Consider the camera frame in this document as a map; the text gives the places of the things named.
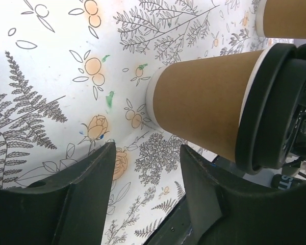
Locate black cup lid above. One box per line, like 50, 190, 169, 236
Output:
235, 43, 296, 175

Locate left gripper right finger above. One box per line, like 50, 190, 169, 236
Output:
180, 144, 306, 245

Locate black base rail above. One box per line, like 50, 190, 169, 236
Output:
145, 150, 306, 245

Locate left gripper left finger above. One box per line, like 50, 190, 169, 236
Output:
0, 142, 116, 244

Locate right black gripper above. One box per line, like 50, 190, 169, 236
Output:
277, 43, 306, 166

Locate floral table mat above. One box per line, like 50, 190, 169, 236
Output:
0, 0, 271, 245

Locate stacked brown paper cups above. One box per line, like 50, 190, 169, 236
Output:
256, 0, 306, 39

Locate brown paper coffee cup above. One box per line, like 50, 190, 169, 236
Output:
146, 50, 267, 161

